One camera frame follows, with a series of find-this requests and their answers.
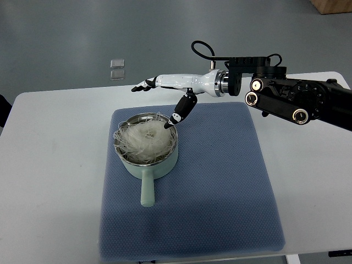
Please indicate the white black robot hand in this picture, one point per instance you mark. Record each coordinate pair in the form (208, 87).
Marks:
(214, 83)

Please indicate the white vermicelli nest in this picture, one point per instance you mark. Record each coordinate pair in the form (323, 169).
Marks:
(142, 139)

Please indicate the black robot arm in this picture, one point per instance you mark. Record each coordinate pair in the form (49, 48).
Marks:
(271, 91)

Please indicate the mint green steel pot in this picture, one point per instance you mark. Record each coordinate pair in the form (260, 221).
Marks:
(148, 173)

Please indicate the lower metal floor plate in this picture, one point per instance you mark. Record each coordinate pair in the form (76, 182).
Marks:
(117, 74)

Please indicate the metal floor plate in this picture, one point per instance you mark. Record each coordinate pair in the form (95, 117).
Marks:
(117, 63)
(117, 74)

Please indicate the upper metal floor plate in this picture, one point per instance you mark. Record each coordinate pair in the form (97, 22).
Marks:
(117, 63)

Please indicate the blue grey textured mat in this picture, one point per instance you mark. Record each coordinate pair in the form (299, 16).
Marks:
(217, 199)

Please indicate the wooden box corner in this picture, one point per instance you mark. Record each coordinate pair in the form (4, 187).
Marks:
(332, 6)

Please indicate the white table leg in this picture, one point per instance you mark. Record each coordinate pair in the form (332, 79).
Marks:
(292, 259)

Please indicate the black trousers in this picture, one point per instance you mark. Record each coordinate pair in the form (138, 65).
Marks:
(5, 109)

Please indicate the black bracket under table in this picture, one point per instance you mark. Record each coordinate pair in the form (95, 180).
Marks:
(340, 253)

